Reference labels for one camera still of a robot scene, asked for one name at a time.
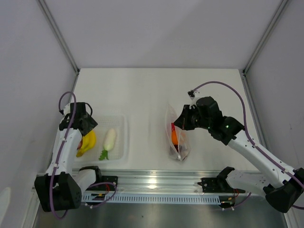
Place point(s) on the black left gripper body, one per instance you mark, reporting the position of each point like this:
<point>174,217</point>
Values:
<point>90,124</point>

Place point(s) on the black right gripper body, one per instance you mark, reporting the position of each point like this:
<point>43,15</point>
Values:
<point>192,118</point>

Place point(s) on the red apple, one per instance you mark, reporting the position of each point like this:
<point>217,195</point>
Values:
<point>173,128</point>

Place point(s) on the orange fruit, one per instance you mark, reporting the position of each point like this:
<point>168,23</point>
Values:
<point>174,139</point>

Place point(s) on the clear polka dot zip bag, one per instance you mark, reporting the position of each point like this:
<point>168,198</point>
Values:
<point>170,117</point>

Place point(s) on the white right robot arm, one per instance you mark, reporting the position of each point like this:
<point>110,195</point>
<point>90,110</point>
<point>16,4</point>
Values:
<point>281,185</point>

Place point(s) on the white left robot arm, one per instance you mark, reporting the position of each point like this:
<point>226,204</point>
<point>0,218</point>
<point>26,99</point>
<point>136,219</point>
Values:
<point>58,189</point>

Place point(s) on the yellow banana bunch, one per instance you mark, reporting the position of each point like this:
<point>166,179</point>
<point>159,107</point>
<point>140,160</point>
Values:
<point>89,141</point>

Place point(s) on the pink peach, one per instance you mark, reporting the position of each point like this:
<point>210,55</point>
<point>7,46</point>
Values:
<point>80,144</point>

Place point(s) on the white radish with leaves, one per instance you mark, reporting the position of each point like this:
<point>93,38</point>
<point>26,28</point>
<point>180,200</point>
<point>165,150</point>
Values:
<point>108,144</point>

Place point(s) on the white plastic basket tray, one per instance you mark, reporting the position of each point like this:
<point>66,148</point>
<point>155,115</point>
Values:
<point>120,150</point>

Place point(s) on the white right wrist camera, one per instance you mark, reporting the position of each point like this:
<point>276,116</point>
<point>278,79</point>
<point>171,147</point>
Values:
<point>194,96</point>

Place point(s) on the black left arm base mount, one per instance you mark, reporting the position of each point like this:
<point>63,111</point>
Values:
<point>100,178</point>

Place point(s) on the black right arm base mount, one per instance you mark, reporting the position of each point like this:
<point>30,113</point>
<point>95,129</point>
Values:
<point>219,184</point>

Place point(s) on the aluminium table edge rail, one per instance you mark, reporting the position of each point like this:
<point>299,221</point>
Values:
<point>159,182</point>

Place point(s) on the white slotted cable duct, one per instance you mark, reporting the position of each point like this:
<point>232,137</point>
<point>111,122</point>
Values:
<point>166,199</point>

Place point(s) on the left aluminium frame post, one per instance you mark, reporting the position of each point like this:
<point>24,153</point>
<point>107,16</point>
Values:
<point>57,34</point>

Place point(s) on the aluminium frame post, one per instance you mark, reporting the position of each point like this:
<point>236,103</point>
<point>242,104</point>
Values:
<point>57,34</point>
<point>277,15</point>

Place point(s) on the right aluminium frame post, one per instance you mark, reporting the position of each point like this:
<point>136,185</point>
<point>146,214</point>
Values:
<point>277,15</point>

